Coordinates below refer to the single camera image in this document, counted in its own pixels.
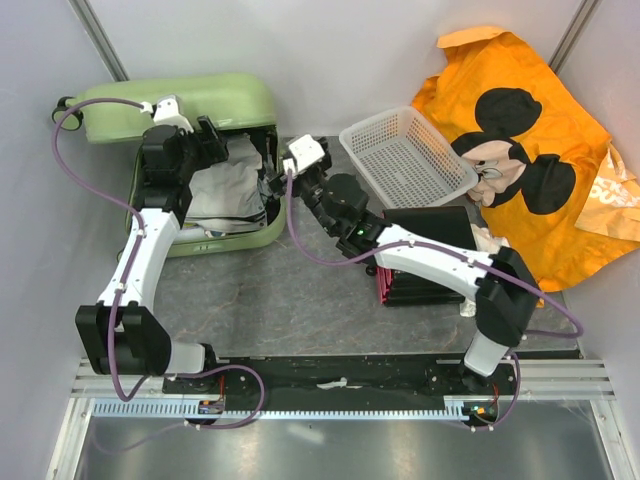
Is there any grey white garment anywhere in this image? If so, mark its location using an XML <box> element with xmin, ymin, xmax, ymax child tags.
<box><xmin>185</xmin><ymin>136</ymin><xmax>266</xmax><ymax>233</ymax></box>

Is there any green hard-shell suitcase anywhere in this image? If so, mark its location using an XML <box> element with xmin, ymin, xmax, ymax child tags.
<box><xmin>51</xmin><ymin>73</ymin><xmax>286</xmax><ymax>257</ymax></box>

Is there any white perforated plastic basket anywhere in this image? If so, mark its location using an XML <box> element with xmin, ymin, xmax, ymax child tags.
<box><xmin>339</xmin><ymin>106</ymin><xmax>478</xmax><ymax>208</ymax></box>

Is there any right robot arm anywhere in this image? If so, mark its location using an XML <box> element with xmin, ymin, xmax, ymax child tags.
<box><xmin>268</xmin><ymin>152</ymin><xmax>539</xmax><ymax>394</ymax></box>

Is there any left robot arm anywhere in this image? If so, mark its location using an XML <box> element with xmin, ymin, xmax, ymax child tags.
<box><xmin>75</xmin><ymin>116</ymin><xmax>228</xmax><ymax>393</ymax></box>

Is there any white tube with round cap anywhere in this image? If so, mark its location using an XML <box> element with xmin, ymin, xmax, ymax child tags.
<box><xmin>175</xmin><ymin>224</ymin><xmax>226</xmax><ymax>243</ymax></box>

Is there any black box with pink ends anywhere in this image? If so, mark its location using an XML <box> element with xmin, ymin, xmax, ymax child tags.
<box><xmin>365</xmin><ymin>205</ymin><xmax>477</xmax><ymax>308</ymax></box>

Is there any white crumpled cloth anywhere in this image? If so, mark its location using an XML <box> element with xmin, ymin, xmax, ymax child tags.
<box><xmin>459</xmin><ymin>225</ymin><xmax>510</xmax><ymax>318</ymax></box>

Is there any orange cartoon mouse cloth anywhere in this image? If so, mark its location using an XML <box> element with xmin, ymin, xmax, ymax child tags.
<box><xmin>412</xmin><ymin>26</ymin><xmax>638</xmax><ymax>292</ymax></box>

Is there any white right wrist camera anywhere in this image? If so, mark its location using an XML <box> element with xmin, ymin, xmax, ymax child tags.
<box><xmin>282</xmin><ymin>134</ymin><xmax>325</xmax><ymax>178</ymax></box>

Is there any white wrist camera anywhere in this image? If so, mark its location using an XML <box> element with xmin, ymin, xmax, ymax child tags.
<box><xmin>139</xmin><ymin>95</ymin><xmax>194</xmax><ymax>133</ymax></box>
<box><xmin>282</xmin><ymin>134</ymin><xmax>325</xmax><ymax>178</ymax></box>

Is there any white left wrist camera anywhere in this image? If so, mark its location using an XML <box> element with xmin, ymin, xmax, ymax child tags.
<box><xmin>139</xmin><ymin>95</ymin><xmax>194</xmax><ymax>133</ymax></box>

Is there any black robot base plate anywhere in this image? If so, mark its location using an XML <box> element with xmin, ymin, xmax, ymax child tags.
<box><xmin>202</xmin><ymin>353</ymin><xmax>516</xmax><ymax>414</ymax></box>

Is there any slotted cable duct rail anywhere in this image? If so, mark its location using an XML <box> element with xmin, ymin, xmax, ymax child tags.
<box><xmin>91</xmin><ymin>398</ymin><xmax>496</xmax><ymax>421</ymax></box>

